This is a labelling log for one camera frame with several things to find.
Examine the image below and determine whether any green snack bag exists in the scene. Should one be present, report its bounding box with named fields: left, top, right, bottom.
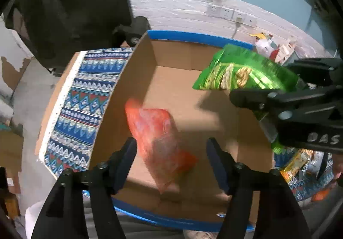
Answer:
left=193, top=44, right=306, bottom=92

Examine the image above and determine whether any red translucent snack bag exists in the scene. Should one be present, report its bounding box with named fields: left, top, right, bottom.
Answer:
left=125, top=98, right=198, bottom=194

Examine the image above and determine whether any right hand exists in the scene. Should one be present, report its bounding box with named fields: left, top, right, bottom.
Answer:
left=332, top=154, right=343, bottom=179

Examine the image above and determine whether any red white paper bag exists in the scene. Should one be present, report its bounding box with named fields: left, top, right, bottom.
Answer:
left=251, top=33, right=280, bottom=61

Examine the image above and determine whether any blue patterned tablecloth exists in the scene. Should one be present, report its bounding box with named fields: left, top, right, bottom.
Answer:
left=38, top=47, right=339, bottom=202

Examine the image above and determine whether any cardboard box blue rim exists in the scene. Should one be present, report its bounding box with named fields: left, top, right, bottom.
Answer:
left=90, top=31, right=273, bottom=232

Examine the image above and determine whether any black hanging cloth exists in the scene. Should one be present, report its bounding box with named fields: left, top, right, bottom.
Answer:
left=3, top=0, right=132, bottom=69

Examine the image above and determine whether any white wall socket strip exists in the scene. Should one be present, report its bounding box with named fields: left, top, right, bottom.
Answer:
left=206, top=4, right=257, bottom=27

